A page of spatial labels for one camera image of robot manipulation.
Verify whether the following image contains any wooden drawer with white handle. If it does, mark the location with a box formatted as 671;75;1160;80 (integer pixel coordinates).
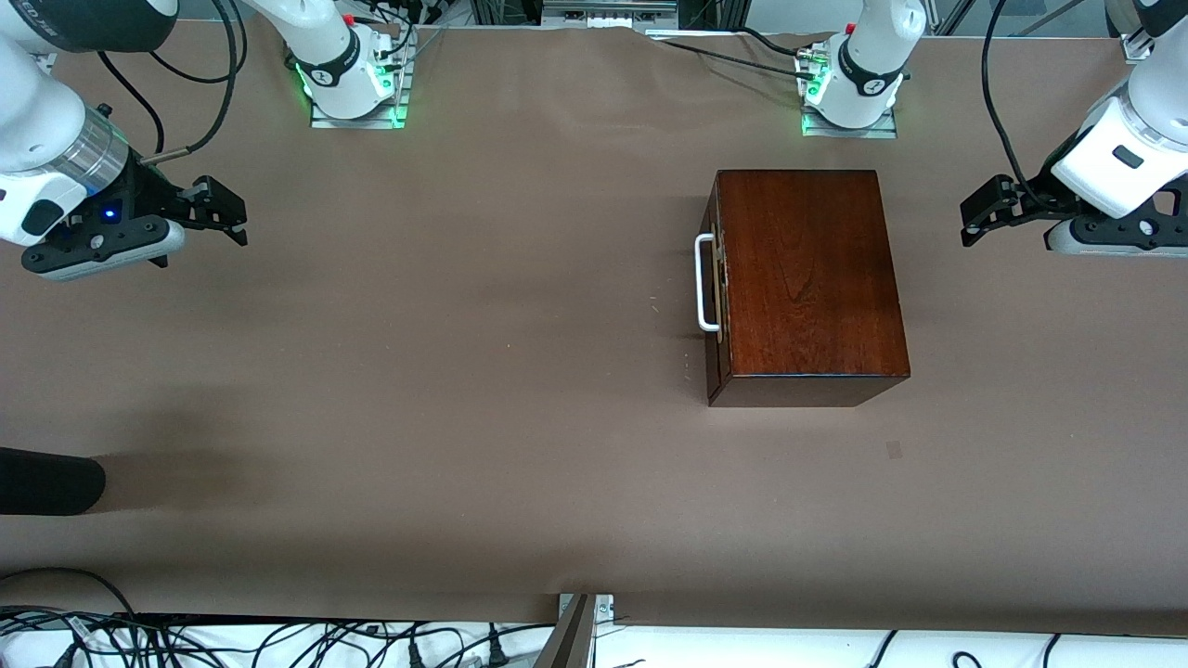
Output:
696;176;734;377

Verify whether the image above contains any dark wooden cabinet box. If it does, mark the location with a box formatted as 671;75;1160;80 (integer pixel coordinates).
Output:
705;169;911;408

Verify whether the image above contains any black rounded object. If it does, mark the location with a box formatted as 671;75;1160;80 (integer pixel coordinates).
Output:
0;447;107;517

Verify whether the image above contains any brown table cover sheet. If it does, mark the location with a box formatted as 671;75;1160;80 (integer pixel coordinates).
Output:
0;19;1188;636

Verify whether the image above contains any white lower board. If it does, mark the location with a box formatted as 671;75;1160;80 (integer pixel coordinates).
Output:
0;617;1188;668

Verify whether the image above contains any grey metal beam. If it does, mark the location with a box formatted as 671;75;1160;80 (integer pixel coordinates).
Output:
531;596;597;668

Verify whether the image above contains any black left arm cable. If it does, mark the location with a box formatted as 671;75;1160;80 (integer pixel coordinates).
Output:
980;0;1050;200

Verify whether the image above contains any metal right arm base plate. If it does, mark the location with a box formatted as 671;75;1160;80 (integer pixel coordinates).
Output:
309;28;411;130

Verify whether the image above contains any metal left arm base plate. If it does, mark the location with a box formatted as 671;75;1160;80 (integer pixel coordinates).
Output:
801;109;898;140

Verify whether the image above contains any thin black table cable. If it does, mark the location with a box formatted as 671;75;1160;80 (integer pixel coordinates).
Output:
650;35;822;80

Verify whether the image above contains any black cable tangle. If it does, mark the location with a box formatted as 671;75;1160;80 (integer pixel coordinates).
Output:
0;568;558;668

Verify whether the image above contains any silver corner bracket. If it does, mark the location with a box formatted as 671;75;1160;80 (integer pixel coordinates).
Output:
557;594;615;624

